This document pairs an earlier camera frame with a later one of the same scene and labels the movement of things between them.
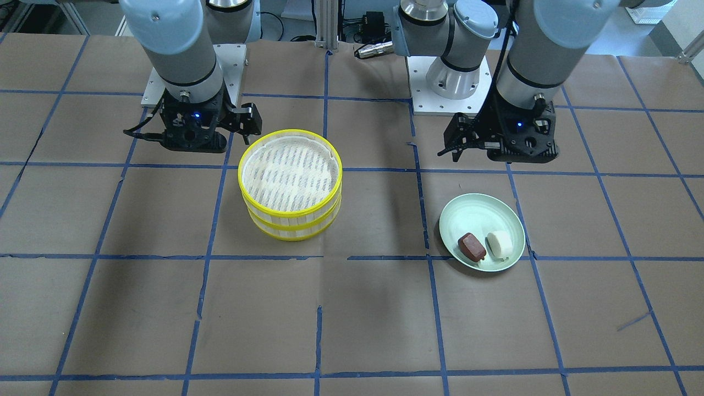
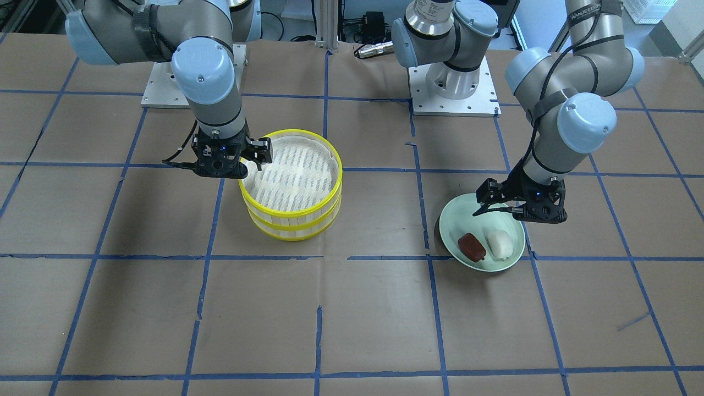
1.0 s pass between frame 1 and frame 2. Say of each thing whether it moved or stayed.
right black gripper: moved
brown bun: stayed
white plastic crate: stayed
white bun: stayed
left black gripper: moved
